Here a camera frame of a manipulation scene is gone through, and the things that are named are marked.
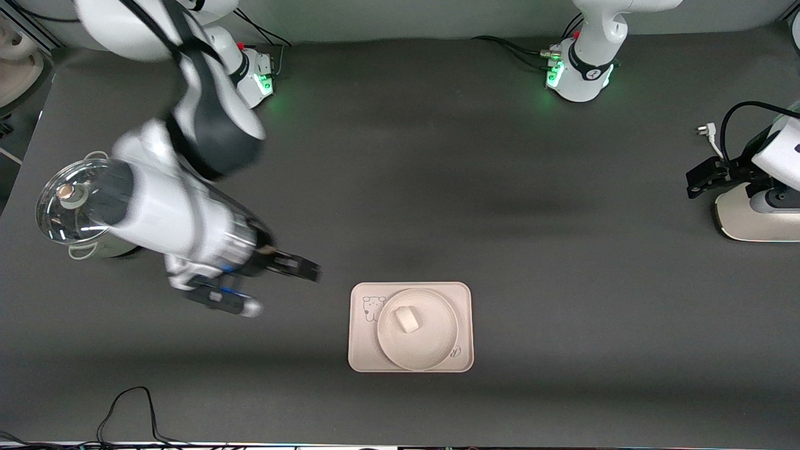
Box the dark grey table mat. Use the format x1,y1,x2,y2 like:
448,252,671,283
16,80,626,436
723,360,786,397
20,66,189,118
0,26,800,447

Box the small white bun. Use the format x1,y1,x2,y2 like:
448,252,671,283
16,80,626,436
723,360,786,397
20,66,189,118
394,306,421,334

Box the black left base cables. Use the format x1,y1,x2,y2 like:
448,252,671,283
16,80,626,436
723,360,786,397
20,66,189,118
471,14,586,71

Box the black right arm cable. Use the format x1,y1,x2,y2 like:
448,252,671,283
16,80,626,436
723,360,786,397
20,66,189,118
119,0,221,71

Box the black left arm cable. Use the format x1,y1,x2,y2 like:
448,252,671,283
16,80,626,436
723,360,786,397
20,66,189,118
719,101,800,163

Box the grey aluminium frame rail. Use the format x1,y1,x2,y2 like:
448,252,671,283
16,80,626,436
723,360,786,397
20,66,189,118
0,0,64,54

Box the glass pot lid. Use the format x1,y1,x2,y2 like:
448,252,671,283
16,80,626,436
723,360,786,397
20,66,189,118
36,157,136,246

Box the beige round appliance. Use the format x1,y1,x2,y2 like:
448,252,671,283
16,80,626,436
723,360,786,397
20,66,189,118
0,16,46,112

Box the black cable at table edge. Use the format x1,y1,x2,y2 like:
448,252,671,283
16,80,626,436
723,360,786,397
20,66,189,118
0,430,46,448

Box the cream white toaster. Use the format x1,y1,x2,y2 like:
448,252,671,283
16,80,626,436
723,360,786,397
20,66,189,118
712,181,800,243

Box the round beige plate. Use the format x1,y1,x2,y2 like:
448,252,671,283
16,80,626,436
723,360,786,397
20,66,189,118
377,288,461,372

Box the black right base cables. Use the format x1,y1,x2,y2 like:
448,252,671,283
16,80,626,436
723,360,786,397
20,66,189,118
234,7,294,79

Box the black base cables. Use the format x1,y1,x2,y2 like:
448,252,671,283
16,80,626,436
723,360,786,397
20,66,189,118
471,14,586,71
234,7,294,79

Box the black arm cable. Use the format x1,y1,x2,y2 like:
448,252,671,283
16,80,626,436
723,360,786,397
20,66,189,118
119,0,221,71
719,101,800,163

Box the beige rectangular tray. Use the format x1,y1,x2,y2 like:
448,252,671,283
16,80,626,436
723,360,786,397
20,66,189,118
347,281,475,374

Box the white toaster power cable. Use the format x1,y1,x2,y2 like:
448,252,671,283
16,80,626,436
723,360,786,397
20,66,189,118
694,122,727,161

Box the thin black looped cable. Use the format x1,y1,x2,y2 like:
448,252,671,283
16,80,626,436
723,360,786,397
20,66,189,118
96,386,191,447

